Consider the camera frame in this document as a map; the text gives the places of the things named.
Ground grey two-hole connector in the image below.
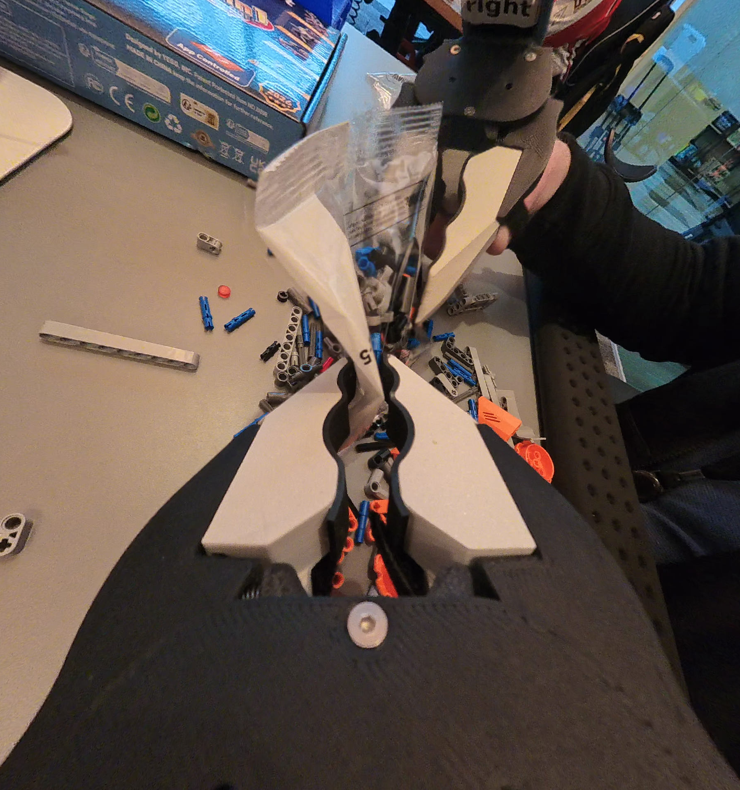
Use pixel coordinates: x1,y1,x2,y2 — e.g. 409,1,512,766
0,513,34,558

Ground pile of small building pieces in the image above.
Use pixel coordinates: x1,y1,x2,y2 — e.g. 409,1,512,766
233,281,559,596

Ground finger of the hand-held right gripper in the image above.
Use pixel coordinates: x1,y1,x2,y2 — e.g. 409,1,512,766
414,145,525,325

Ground blue cardboard toy box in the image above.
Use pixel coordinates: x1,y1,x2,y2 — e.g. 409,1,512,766
0,0,349,180

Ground black yellow gaming chair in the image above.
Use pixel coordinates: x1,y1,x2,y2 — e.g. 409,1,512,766
555,0,676,133

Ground white backed clear parts bag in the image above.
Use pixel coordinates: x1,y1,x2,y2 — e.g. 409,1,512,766
254,102,444,427

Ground person's black jacket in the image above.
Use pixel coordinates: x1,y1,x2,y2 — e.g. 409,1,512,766
617,352,740,482

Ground person's blue jeans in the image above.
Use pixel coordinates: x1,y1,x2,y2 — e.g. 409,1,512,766
638,469,740,565

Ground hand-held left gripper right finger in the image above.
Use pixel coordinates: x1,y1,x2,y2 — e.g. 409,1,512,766
382,355,538,596

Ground white and wood book stand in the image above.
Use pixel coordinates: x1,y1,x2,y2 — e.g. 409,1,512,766
0,52,74,201

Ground person's right hand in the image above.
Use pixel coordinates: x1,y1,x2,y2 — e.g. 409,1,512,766
487,139,571,257

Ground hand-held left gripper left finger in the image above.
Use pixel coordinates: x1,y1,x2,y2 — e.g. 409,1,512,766
201,361,354,596

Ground light grey long beam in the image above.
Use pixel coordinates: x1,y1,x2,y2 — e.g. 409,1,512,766
38,320,200,372

